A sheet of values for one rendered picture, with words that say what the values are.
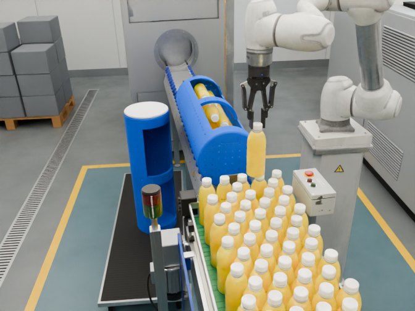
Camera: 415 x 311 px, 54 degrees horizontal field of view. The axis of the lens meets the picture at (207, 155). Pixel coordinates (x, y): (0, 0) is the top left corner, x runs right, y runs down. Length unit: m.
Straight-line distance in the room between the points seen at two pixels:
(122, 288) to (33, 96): 3.21
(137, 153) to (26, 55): 2.78
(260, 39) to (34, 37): 4.36
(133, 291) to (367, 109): 1.65
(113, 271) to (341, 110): 1.66
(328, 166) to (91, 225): 1.94
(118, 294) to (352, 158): 1.53
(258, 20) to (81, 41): 5.85
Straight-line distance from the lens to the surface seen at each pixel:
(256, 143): 1.53
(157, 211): 1.37
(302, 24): 1.32
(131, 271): 2.71
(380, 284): 2.96
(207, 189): 1.66
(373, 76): 2.07
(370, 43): 1.95
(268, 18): 1.37
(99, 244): 3.21
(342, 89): 2.23
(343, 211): 2.49
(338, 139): 2.22
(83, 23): 7.03
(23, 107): 5.41
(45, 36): 5.47
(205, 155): 1.81
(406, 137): 3.52
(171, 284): 1.90
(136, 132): 2.57
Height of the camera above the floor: 1.96
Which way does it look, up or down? 27 degrees down
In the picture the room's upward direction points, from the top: 2 degrees counter-clockwise
